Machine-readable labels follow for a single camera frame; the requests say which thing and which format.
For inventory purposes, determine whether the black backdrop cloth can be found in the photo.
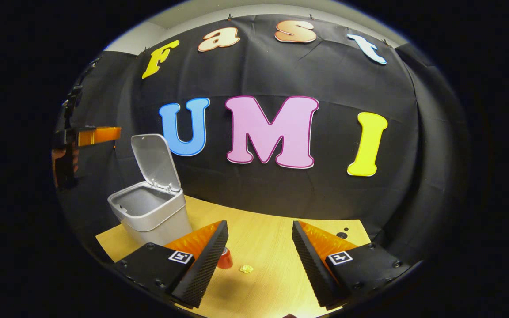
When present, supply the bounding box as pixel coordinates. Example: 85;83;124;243
53;13;471;265

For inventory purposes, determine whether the red pop can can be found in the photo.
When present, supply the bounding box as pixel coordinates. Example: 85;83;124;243
217;247;234;269

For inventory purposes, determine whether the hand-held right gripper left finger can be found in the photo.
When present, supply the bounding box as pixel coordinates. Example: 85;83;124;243
113;220;229;309

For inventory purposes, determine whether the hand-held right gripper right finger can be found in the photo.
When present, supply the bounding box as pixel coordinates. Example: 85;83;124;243
292;220;414;310

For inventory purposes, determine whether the wooden desktop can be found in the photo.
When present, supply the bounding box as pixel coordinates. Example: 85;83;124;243
95;195;372;318

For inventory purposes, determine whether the white desktop garbage bin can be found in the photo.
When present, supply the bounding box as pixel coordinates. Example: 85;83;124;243
107;134;193;247

